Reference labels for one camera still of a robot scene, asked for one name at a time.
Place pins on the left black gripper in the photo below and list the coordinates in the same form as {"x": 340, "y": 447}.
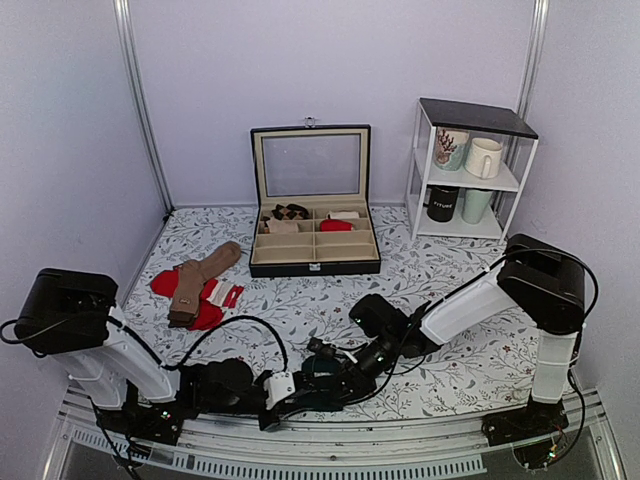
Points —
{"x": 280, "y": 411}

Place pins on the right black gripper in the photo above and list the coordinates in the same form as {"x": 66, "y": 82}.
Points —
{"x": 356, "y": 382}

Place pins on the dark green christmas sock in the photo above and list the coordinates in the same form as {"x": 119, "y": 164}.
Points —
{"x": 319, "y": 386}

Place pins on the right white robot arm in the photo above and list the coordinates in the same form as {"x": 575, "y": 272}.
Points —
{"x": 546, "y": 283}

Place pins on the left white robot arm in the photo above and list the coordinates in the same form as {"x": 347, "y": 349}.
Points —
{"x": 74, "y": 318}

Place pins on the red striped sock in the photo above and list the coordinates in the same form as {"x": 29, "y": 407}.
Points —
{"x": 215, "y": 298}

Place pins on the red rolled sock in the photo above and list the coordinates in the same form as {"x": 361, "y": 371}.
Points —
{"x": 335, "y": 225}

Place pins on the cream rolled sock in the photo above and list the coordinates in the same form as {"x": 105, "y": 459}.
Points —
{"x": 343, "y": 215}

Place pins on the black compartment storage box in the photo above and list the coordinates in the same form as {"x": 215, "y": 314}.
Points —
{"x": 322, "y": 168}

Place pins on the brown sock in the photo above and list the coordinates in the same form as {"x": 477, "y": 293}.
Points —
{"x": 192, "y": 278}

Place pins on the argyle rolled sock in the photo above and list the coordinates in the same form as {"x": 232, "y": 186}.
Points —
{"x": 290, "y": 212}

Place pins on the black ceramic mug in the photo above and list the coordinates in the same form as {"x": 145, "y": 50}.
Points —
{"x": 442, "y": 202}

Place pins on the mint green mug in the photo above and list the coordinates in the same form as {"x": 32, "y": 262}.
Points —
{"x": 476, "y": 201}

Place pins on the white two-tier shelf rack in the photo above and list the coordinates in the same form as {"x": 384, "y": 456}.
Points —
{"x": 519, "y": 142}

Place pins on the floral ceramic mug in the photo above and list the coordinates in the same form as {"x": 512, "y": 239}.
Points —
{"x": 451, "y": 148}

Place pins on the cream ceramic mug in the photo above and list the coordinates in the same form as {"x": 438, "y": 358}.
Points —
{"x": 484, "y": 158}

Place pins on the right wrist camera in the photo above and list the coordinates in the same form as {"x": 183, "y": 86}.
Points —
{"x": 342, "y": 355}

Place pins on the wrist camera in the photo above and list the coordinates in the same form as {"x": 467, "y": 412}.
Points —
{"x": 342, "y": 355}
{"x": 278, "y": 387}

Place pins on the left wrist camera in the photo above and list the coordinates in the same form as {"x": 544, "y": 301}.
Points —
{"x": 278, "y": 387}

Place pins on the aluminium front rail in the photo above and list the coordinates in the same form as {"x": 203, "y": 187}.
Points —
{"x": 227, "y": 447}

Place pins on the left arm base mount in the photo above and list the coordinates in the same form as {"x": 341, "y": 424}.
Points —
{"x": 141, "y": 419}

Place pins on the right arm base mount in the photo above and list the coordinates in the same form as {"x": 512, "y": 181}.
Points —
{"x": 543, "y": 414}

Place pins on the left aluminium frame post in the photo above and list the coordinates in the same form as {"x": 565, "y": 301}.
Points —
{"x": 125, "y": 30}

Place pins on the aluminium frame post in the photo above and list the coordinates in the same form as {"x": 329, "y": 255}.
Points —
{"x": 533, "y": 57}
{"x": 125, "y": 30}

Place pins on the right aluminium frame post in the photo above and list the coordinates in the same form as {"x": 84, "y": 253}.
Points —
{"x": 533, "y": 57}

